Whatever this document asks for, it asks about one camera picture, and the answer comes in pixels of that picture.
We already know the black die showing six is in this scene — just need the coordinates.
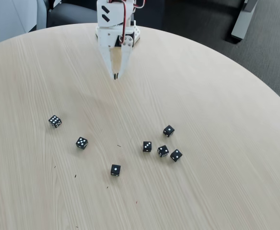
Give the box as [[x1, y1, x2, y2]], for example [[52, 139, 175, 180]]
[[48, 115, 62, 129]]

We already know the black chair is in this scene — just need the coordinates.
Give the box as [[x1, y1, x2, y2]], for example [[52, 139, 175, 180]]
[[46, 0, 98, 28]]

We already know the black die showing one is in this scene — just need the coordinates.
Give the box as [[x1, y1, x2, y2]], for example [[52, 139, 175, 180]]
[[110, 164, 121, 178], [163, 125, 175, 138]]

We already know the black die showing five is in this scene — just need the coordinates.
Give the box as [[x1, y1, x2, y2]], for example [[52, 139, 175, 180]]
[[75, 137, 89, 150]]

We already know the white cabinet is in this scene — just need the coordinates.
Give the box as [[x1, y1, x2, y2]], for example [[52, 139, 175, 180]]
[[0, 0, 47, 48]]

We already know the black die showing two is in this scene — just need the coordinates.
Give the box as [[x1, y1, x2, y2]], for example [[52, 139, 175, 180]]
[[157, 145, 170, 158], [170, 149, 183, 162]]

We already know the grey desk leg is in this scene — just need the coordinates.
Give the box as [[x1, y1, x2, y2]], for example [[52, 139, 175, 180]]
[[231, 0, 259, 44]]

